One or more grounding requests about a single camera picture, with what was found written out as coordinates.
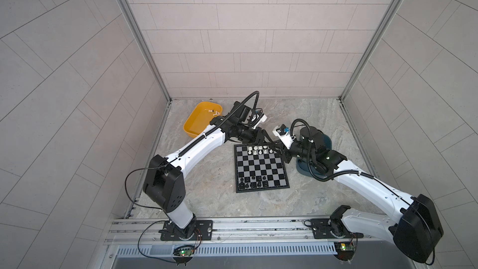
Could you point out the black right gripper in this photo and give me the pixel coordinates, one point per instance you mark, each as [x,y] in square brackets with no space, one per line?
[285,155]

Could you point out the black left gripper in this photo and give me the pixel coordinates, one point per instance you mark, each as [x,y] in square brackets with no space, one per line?
[259,137]

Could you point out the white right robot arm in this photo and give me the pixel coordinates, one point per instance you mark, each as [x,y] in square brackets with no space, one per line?
[410,222]

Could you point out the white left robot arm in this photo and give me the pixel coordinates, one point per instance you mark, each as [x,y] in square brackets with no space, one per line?
[165,178]

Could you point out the green circuit board right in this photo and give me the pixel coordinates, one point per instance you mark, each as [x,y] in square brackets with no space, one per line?
[345,251]

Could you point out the green circuit board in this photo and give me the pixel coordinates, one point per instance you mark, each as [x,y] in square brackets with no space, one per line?
[345,251]
[184,251]

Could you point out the green circuit board left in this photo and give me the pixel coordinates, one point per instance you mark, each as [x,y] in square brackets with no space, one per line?
[184,251]

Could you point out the teal plastic tub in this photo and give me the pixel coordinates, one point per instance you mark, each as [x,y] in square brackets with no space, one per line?
[316,167]

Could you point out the black white chessboard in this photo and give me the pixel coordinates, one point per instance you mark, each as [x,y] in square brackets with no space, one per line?
[258,168]

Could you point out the yellow plastic tub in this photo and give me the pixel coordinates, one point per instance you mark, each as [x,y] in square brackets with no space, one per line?
[200,118]

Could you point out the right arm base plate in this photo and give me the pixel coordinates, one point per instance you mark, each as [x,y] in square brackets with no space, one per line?
[328,229]

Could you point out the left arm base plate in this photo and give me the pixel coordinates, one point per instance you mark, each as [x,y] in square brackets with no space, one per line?
[196,230]

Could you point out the aluminium rail frame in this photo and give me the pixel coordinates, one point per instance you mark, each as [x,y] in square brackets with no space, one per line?
[231,236]

